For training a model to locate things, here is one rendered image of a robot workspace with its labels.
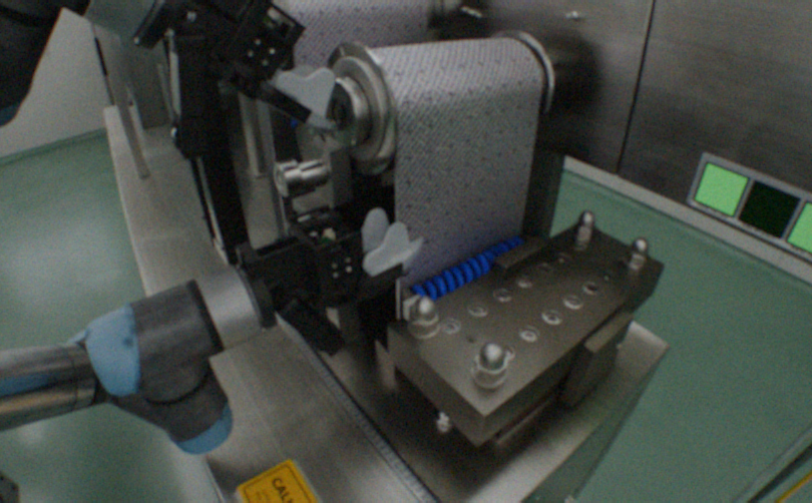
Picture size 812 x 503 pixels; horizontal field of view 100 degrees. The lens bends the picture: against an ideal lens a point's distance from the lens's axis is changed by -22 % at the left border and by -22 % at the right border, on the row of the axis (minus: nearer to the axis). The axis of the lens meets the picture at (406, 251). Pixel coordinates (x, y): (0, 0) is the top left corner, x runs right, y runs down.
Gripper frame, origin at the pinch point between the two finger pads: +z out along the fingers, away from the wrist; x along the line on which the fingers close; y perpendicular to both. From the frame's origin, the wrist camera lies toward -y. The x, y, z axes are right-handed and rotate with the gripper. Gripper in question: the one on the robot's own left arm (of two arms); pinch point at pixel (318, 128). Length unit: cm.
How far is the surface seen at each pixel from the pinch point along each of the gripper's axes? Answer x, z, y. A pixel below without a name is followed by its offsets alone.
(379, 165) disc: -5.9, 5.1, -0.3
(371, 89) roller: -5.4, -0.3, 5.8
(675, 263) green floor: 7, 250, 47
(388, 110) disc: -7.8, 1.1, 4.7
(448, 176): -7.7, 13.5, 2.8
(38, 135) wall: 549, -19, -151
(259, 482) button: -14.7, 4.3, -36.7
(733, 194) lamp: -33.2, 30.9, 19.2
